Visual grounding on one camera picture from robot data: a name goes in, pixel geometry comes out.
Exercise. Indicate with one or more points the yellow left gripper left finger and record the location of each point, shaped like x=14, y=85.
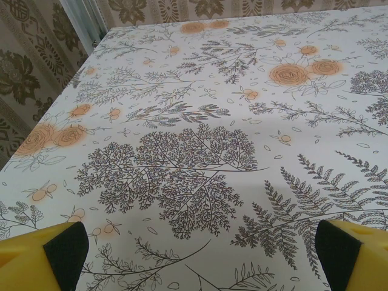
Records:
x=27, y=260

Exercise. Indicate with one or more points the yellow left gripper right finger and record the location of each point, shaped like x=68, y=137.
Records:
x=357, y=260

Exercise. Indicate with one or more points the floral patterned tablecloth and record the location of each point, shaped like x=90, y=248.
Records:
x=194, y=121

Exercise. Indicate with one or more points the aluminium frame post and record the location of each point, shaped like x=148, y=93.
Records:
x=86, y=21

